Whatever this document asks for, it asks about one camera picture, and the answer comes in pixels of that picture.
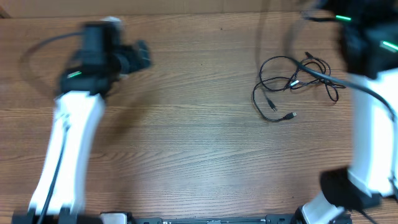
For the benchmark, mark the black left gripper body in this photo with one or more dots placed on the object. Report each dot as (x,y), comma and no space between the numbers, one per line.
(131,60)

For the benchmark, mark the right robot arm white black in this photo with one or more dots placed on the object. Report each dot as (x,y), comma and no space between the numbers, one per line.
(368,43)

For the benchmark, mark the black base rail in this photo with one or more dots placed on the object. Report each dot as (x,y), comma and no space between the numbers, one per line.
(242,220)

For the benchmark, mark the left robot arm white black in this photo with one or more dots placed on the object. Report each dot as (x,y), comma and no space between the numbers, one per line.
(79,105)

